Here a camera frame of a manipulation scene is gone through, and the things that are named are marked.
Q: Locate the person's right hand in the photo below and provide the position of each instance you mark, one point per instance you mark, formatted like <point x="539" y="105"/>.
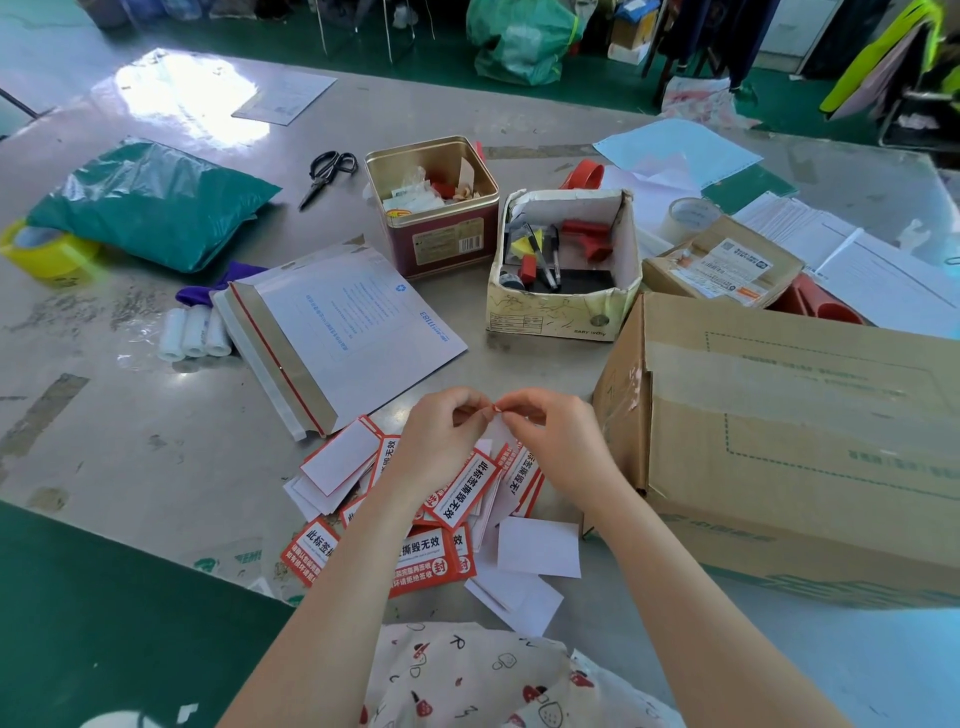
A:
<point x="574" y="450"/>

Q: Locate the large brown cardboard box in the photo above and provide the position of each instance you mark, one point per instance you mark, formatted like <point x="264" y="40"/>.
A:
<point x="795" y="450"/>

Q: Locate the red and white label sticker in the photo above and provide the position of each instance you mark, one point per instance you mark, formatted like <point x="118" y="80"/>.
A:
<point x="496" y="431"/>

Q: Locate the purple plastic item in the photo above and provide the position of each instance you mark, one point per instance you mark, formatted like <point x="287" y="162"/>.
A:
<point x="199" y="292"/>

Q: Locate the black marker pen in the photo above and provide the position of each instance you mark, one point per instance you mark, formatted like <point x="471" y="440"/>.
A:
<point x="555" y="255"/>

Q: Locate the small brown labelled parcel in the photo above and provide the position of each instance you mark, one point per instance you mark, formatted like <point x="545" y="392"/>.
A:
<point x="724" y="266"/>

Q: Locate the white printed paper sheet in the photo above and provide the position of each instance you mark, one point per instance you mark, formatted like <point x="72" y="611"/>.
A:
<point x="283" y="96"/>

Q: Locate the green plastic mailer bag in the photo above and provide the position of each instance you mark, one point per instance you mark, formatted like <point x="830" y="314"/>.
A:
<point x="150" y="202"/>

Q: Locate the person's right thumb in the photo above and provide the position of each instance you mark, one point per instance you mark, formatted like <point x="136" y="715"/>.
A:
<point x="521" y="417"/>

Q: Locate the person's left thumb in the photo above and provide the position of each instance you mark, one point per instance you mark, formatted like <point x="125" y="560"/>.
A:
<point x="474" y="417"/>

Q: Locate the person's left hand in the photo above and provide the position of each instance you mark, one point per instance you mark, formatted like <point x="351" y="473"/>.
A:
<point x="435" y="450"/>

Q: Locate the flat green mailer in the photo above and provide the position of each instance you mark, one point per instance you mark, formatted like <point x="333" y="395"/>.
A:
<point x="750" y="191"/>

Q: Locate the clear printed plastic bag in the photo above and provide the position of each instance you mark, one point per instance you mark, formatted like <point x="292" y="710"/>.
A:
<point x="240" y="562"/>

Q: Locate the person's right forearm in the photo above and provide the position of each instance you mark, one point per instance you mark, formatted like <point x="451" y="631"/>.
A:
<point x="697" y="622"/>

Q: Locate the open white cardboard box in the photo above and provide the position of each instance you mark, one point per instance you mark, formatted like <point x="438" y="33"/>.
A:
<point x="562" y="307"/>

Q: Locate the stack of white papers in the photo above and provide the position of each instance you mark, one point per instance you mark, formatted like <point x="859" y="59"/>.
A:
<point x="877" y="259"/>

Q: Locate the small cardboard box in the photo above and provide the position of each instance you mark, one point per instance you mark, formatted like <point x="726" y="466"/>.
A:
<point x="634" y="30"/>

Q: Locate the red plastic holder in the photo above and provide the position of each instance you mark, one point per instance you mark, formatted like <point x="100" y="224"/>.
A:
<point x="814" y="300"/>

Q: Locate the yellow high-visibility vest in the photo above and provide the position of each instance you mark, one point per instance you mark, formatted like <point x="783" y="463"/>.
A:
<point x="877" y="56"/>

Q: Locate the pile of red white stickers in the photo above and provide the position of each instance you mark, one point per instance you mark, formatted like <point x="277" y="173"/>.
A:
<point x="420" y="559"/>

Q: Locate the white paper envelope mailer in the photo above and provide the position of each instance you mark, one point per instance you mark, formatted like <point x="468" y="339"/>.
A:
<point x="352" y="330"/>

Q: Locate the clear tape roll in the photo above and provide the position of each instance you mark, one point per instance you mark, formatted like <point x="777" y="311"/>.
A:
<point x="690" y="216"/>

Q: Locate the green plastic sack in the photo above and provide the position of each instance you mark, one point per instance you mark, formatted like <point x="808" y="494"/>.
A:
<point x="521" y="37"/>

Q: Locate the red metal tin box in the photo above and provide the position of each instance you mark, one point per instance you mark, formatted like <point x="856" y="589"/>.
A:
<point x="442" y="240"/>

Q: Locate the red tape dispenser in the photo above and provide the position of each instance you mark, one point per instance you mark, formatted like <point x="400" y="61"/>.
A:
<point x="583" y="175"/>

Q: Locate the white patterned clothing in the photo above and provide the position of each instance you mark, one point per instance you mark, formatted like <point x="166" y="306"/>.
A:
<point x="480" y="679"/>

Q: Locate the yellow tape roll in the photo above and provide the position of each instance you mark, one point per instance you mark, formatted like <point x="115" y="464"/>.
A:
<point x="45" y="259"/>

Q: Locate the pink patterned plastic bag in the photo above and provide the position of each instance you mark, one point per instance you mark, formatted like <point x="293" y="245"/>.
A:
<point x="701" y="97"/>

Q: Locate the black scissors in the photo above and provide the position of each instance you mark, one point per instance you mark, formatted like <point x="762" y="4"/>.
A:
<point x="324" y="174"/>

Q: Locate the person's left forearm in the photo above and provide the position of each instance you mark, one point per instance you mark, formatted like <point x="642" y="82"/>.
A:
<point x="330" y="615"/>

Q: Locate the light blue paper sheet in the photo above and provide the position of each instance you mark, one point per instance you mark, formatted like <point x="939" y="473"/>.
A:
<point x="675" y="150"/>

